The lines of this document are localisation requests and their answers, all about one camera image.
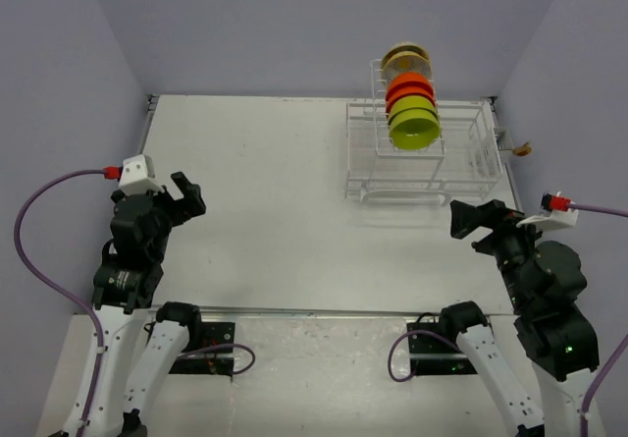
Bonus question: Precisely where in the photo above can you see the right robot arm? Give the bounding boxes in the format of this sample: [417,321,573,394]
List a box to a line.
[438,200,605,436]

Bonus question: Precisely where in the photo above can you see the patterned white bowl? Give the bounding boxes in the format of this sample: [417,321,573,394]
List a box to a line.
[381,51,433,82]

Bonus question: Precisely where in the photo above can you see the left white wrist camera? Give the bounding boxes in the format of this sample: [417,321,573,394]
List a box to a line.
[119,154,161,195]

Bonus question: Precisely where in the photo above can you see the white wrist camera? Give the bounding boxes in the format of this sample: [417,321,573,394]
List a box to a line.
[119,154,161,195]
[517,191,579,231]

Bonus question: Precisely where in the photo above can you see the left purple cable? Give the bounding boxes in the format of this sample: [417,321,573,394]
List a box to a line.
[13,169,112,437]

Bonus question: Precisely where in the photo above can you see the aluminium table edge rail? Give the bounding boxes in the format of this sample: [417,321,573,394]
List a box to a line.
[131,94,160,156]

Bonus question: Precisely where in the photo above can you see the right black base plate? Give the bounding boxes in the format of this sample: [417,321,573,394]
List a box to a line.
[407,334,477,376]

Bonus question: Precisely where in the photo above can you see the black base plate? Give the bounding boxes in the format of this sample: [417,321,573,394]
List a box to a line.
[166,321,236,377]
[407,334,477,376]

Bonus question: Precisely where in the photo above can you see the tan rear bowl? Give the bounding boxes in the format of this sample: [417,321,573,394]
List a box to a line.
[382,41,431,64]

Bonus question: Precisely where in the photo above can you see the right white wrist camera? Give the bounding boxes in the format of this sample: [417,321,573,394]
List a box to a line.
[517,191,579,231]

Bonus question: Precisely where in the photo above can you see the orange bowl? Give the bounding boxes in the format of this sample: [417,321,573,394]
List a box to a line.
[386,82,436,107]
[387,72,434,94]

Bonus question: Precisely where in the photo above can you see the lime green bowl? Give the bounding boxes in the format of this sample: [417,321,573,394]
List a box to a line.
[389,109,441,150]
[389,94,438,119]

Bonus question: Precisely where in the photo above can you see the small brown object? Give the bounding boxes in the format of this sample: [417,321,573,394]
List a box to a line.
[511,141,532,157]

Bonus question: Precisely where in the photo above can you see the white wire dish rack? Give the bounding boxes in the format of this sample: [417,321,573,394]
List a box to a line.
[344,59,504,205]

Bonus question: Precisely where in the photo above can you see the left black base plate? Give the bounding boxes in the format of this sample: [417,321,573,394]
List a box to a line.
[166,321,236,377]

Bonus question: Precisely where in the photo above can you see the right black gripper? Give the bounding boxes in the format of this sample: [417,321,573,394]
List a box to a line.
[449,195,554,307]

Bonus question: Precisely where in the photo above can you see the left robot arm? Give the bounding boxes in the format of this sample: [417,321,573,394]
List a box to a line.
[58,172,206,436]

